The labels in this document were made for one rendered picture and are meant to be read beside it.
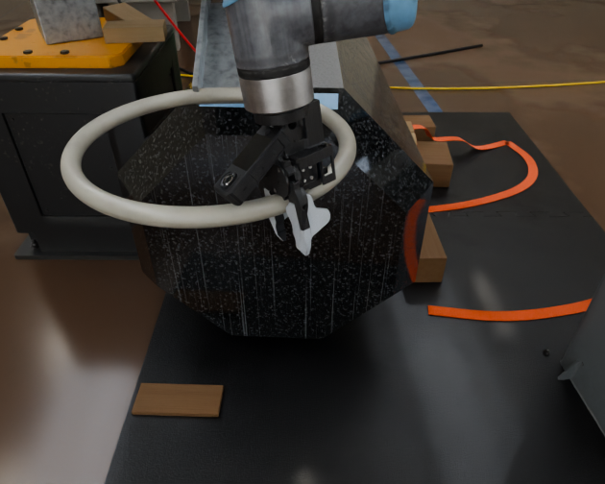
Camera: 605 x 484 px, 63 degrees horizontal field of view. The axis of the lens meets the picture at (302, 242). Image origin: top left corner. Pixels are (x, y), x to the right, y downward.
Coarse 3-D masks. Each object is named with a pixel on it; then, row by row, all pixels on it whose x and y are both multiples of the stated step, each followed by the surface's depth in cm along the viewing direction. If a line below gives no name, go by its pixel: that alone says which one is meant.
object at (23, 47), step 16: (16, 32) 181; (32, 32) 181; (0, 48) 166; (16, 48) 166; (32, 48) 166; (48, 48) 166; (64, 48) 166; (80, 48) 166; (96, 48) 166; (112, 48) 166; (128, 48) 167; (0, 64) 161; (16, 64) 161; (32, 64) 161; (48, 64) 161; (64, 64) 161; (80, 64) 161; (96, 64) 161; (112, 64) 162
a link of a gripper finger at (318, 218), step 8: (312, 200) 69; (288, 208) 68; (312, 208) 69; (320, 208) 70; (288, 216) 69; (296, 216) 67; (312, 216) 70; (320, 216) 70; (328, 216) 71; (296, 224) 68; (312, 224) 70; (320, 224) 71; (296, 232) 69; (304, 232) 68; (312, 232) 70; (296, 240) 70; (304, 240) 69; (304, 248) 71
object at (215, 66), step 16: (208, 0) 121; (208, 16) 120; (224, 16) 120; (208, 32) 117; (224, 32) 117; (208, 48) 114; (224, 48) 114; (208, 64) 111; (224, 64) 111; (208, 80) 108; (224, 80) 108
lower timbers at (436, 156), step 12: (408, 120) 277; (420, 120) 277; (420, 132) 273; (432, 132) 273; (420, 144) 250; (432, 144) 250; (444, 144) 250; (432, 156) 241; (444, 156) 241; (432, 168) 236; (444, 168) 235; (432, 180) 240; (444, 180) 239
